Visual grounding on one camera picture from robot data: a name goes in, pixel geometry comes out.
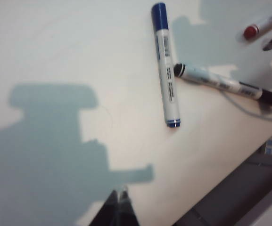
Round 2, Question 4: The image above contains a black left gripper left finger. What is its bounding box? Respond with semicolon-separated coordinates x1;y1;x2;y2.
88;189;119;226

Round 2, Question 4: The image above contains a red whiteboard marker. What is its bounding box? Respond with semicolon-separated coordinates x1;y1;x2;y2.
243;8;272;40

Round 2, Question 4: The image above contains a blue whiteboard marker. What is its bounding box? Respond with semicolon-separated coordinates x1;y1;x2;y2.
151;2;181;129

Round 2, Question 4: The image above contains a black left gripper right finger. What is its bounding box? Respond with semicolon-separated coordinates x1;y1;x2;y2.
118;185;139;226

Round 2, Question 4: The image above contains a black whiteboard marker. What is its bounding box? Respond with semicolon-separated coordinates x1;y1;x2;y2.
173;63;272;107

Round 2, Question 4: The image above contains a blue white small box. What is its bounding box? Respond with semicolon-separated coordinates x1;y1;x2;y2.
264;137;272;155

